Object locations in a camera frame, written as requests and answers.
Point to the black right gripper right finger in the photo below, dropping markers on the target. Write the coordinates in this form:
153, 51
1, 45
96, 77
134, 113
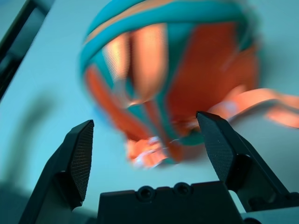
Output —
233, 151

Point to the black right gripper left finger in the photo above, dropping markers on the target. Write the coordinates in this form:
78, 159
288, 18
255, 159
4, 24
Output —
58, 182

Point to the teal and orange backpack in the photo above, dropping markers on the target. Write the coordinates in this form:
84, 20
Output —
198, 70

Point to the beige side table black frame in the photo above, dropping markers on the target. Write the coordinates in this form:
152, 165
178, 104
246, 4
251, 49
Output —
14, 35

